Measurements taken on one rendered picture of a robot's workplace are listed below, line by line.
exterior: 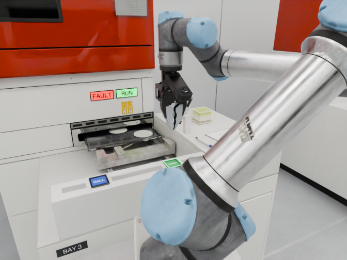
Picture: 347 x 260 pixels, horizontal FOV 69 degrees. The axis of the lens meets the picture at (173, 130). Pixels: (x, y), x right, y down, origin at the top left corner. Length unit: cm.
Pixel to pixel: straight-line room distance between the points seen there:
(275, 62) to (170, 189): 40
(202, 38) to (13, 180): 116
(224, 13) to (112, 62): 236
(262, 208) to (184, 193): 91
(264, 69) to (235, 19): 289
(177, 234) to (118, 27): 105
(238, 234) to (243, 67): 41
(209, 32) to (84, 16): 70
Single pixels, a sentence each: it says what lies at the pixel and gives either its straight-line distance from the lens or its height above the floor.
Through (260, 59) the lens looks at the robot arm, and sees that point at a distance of 68.
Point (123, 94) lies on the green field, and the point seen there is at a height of 110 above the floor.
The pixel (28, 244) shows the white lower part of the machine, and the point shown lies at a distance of 172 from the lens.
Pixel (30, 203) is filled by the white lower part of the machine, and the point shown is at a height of 57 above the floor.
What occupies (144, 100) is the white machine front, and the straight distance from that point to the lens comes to 142.
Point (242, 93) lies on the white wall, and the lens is 379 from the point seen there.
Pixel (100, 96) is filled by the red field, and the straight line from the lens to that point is 135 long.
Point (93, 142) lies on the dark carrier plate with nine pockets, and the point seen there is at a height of 90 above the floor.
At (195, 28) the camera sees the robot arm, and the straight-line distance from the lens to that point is 68.
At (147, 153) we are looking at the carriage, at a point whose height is 88.
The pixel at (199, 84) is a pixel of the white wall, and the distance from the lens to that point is 333.
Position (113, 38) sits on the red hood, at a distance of 128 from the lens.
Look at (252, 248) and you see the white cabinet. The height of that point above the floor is 42.
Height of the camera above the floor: 141
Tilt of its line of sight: 22 degrees down
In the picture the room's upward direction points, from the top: straight up
